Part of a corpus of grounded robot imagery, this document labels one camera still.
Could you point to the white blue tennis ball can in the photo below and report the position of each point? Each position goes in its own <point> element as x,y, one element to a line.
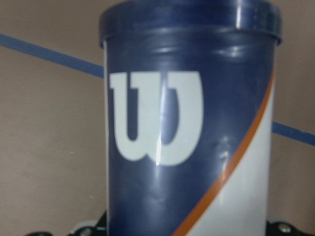
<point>189,90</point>

